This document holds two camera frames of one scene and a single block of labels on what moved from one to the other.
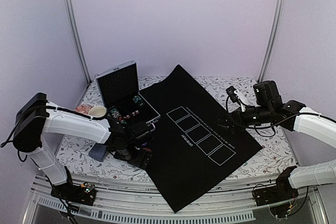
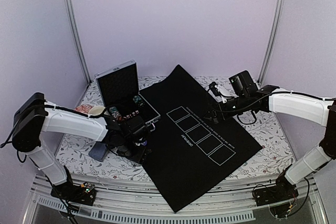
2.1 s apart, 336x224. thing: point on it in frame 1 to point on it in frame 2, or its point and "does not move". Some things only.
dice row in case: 133,114 does not move
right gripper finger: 225,123 to 210,115
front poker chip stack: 113,112 does not move
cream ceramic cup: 98,111 does not move
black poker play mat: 197,142 does not move
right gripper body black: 243,123 to 228,113
